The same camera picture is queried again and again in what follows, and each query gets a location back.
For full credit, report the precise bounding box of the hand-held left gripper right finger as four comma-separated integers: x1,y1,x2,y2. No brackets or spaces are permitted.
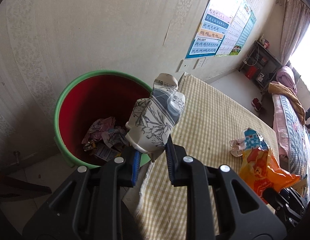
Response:
165,135,288,240

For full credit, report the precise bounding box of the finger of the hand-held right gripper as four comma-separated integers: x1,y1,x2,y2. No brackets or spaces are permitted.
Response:
262,188,283,210

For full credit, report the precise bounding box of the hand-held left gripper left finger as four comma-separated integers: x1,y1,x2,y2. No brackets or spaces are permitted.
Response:
22,146,141,240

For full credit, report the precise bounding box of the orange snack bag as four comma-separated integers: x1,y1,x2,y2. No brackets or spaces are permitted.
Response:
239,127,301,204

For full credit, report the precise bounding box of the blue white floral carton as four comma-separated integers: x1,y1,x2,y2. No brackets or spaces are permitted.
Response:
125,73,186,162

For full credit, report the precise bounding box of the pink snack packet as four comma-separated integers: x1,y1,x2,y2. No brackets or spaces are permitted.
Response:
82,116,117,145

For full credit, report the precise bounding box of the red bucket with green rim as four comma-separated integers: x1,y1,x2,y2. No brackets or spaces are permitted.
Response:
54,70,155,169

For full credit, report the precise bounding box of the crumpled yellow white carton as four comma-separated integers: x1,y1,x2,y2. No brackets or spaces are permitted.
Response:
93,144,122,162

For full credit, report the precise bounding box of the crumpled white blue wrapper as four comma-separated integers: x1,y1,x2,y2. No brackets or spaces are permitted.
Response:
102,127,129,151

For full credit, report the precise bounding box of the clear plastic wrapper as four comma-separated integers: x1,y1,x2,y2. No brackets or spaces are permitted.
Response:
229,138,246,158

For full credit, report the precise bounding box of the yellow checked tablecloth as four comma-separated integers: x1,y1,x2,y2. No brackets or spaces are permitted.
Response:
125,72,308,240

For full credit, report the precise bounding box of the blue patterned quilt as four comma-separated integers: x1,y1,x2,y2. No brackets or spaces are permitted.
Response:
280,94,310,198

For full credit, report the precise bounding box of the pink bed cover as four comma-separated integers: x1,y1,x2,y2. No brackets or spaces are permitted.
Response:
272,94,295,158

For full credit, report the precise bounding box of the brown towel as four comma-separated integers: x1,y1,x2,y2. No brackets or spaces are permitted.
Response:
268,82,306,125

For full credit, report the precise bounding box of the red box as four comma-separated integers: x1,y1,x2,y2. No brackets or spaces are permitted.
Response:
245,66,258,79

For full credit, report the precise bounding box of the pink folded blanket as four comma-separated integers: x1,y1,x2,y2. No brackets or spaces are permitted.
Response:
276,66,298,93

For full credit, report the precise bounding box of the metal shelf rack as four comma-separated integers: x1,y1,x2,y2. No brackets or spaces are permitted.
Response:
239,40,283,93

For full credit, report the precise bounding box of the patterned curtain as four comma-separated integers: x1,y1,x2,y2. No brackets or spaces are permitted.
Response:
280,0,310,66

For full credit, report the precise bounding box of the white wall switch plate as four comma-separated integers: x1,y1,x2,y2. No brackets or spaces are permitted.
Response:
177,59,192,72

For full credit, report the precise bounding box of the blue letter wall poster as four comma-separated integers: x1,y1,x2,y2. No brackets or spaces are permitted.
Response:
185,0,232,59

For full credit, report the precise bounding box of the white chart wall poster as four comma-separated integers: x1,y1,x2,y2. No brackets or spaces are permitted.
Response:
215,0,248,57

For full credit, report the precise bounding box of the green chart wall poster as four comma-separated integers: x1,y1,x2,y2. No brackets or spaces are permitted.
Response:
230,4,257,55

